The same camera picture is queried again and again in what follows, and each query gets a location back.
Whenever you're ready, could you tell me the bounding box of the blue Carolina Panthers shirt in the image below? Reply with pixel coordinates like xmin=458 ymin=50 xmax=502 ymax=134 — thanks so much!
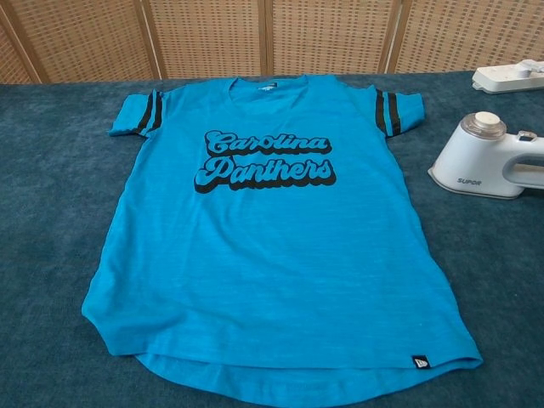
xmin=80 ymin=74 xmax=485 ymax=408

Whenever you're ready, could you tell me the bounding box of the white handheld steam iron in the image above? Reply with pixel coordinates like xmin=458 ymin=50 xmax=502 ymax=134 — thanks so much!
xmin=427 ymin=110 xmax=544 ymax=201

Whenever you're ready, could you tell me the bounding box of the woven wooden folding screen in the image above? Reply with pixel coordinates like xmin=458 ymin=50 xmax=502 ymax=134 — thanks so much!
xmin=0 ymin=0 xmax=544 ymax=85

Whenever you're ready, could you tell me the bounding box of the dark teal table cloth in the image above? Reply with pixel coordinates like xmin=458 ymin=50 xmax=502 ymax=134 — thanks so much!
xmin=0 ymin=70 xmax=544 ymax=408

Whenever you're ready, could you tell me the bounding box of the white power strip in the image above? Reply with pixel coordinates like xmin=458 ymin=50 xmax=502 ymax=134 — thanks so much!
xmin=471 ymin=59 xmax=544 ymax=95

